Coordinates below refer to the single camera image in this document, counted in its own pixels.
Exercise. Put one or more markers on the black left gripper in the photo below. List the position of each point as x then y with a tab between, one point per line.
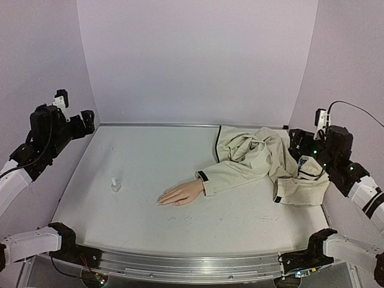
89	122

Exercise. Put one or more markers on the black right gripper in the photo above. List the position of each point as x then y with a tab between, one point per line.
302	143

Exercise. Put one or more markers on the clear nail polish bottle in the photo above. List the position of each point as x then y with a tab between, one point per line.
116	188

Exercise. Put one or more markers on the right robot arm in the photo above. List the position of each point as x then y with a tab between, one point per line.
332	150

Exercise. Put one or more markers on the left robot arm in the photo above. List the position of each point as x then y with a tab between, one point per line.
51	131

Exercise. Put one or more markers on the beige jacket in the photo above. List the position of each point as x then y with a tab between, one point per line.
244	157

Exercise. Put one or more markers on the mannequin hand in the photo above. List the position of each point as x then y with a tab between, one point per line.
182	194

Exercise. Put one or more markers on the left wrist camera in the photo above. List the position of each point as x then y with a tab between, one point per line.
62	103

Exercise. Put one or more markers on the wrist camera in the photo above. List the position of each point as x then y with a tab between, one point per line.
322	121
62	103

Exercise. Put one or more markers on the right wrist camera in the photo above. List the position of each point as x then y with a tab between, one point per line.
322	121

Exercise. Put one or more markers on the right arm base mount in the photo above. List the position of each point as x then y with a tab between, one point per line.
311	257

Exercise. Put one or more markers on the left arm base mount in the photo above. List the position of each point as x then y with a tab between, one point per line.
72	252

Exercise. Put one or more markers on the aluminium front rail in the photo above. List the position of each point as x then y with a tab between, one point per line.
172	269

